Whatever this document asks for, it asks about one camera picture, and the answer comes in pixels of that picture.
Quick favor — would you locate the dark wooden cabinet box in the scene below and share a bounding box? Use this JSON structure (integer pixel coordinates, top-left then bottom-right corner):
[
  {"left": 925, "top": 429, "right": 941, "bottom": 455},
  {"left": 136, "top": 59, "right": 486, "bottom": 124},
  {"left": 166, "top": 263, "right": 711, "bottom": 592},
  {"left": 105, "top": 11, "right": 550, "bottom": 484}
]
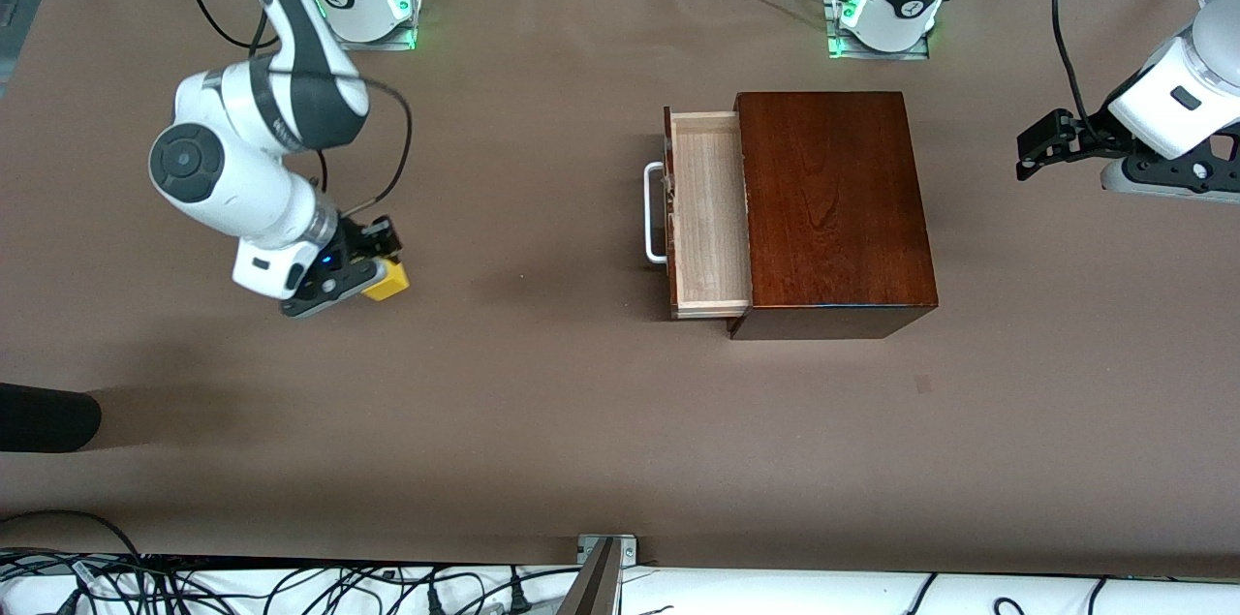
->
[{"left": 728, "top": 92, "right": 939, "bottom": 341}]

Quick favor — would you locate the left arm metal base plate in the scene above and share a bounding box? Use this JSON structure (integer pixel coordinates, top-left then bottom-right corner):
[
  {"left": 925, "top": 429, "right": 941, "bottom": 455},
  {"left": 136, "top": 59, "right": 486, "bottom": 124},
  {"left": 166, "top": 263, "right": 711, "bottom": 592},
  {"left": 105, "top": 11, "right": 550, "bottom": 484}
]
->
[{"left": 823, "top": 0, "right": 933, "bottom": 61}]

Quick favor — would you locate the dark slanted beam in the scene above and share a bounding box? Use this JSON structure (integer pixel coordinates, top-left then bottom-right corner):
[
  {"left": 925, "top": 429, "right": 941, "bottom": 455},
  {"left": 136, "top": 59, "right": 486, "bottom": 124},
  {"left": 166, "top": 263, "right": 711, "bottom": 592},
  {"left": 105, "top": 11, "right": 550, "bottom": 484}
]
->
[{"left": 557, "top": 538, "right": 621, "bottom": 615}]

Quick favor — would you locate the black cylindrical object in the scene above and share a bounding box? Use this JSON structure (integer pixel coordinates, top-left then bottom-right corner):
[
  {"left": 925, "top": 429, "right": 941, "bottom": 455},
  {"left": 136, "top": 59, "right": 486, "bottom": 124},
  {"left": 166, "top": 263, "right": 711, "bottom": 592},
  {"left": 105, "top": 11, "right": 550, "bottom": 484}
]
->
[{"left": 0, "top": 383, "right": 103, "bottom": 453}]

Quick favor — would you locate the long arched black cable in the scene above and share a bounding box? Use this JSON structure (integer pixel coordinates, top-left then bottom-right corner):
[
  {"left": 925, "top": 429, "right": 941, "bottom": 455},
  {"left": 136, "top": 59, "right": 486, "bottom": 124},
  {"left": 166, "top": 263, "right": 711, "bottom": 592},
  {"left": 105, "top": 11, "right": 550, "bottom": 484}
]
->
[{"left": 0, "top": 509, "right": 144, "bottom": 560}]

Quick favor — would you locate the yellow cube block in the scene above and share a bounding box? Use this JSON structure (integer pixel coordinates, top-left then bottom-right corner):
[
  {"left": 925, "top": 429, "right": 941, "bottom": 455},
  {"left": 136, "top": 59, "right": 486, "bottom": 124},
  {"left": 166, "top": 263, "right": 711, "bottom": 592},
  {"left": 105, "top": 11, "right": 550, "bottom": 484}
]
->
[{"left": 363, "top": 257, "right": 410, "bottom": 302}]

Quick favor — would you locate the wooden drawer with white handle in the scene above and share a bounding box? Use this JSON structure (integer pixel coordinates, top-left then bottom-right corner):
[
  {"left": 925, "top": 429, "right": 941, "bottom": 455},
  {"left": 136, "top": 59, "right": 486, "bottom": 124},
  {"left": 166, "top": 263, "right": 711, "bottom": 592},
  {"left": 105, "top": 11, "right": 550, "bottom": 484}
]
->
[{"left": 644, "top": 107, "right": 755, "bottom": 320}]

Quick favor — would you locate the small metal table bracket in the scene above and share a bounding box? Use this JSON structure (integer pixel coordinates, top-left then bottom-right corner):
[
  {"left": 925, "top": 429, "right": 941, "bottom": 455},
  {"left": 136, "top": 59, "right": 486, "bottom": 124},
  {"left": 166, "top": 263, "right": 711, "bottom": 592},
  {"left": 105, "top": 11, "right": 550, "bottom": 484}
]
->
[{"left": 578, "top": 535, "right": 638, "bottom": 566}]

